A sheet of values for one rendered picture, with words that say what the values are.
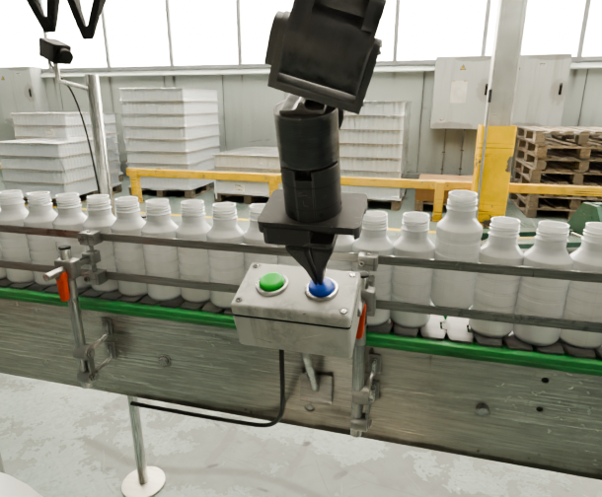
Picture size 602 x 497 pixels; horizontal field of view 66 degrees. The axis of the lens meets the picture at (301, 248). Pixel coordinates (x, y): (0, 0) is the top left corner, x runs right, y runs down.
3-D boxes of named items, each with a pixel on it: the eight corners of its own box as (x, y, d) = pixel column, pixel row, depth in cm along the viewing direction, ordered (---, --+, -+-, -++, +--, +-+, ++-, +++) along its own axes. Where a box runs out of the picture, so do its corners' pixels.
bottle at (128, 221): (162, 287, 83) (153, 196, 78) (140, 300, 77) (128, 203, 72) (134, 282, 85) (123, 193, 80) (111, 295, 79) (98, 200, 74)
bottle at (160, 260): (173, 285, 83) (165, 195, 78) (190, 295, 79) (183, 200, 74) (141, 295, 79) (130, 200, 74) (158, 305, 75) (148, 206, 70)
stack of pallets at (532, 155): (506, 197, 671) (516, 125, 641) (589, 201, 644) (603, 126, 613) (521, 217, 555) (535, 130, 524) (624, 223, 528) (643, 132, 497)
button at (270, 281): (287, 280, 56) (286, 271, 55) (280, 297, 53) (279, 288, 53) (263, 277, 56) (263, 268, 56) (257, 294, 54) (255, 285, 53)
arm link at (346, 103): (271, 13, 35) (383, 46, 35) (300, -13, 44) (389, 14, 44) (247, 152, 42) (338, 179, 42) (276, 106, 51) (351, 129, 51)
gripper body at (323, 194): (276, 202, 51) (267, 141, 47) (368, 208, 49) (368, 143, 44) (258, 237, 46) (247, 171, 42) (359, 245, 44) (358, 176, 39)
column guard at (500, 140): (501, 226, 517) (514, 124, 484) (505, 234, 486) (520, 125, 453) (464, 223, 527) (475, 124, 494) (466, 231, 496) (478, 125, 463)
